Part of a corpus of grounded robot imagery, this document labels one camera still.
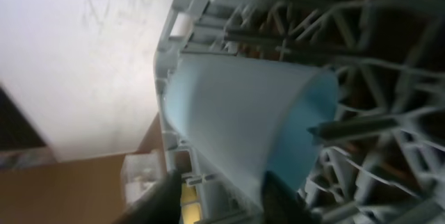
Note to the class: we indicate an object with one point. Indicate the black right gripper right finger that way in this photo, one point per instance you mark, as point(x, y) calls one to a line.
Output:
point(280, 204)

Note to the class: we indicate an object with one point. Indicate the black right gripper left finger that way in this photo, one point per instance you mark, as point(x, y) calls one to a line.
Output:
point(161, 206)

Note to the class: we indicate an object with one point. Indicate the light blue cup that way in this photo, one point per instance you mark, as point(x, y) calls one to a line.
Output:
point(247, 116)

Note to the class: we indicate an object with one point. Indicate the clear plastic waste bin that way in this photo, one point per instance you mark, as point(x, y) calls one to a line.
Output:
point(139, 174)

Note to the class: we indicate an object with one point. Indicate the grey dishwasher rack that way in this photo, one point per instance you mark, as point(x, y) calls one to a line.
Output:
point(381, 157)

